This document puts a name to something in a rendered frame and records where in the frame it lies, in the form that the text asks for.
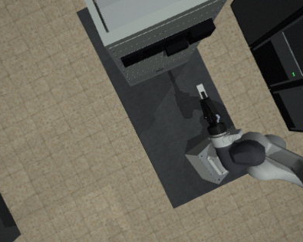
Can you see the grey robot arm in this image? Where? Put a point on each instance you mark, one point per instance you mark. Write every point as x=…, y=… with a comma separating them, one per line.
x=225, y=154

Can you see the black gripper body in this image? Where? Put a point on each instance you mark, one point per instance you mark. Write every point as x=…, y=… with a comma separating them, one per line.
x=215, y=127

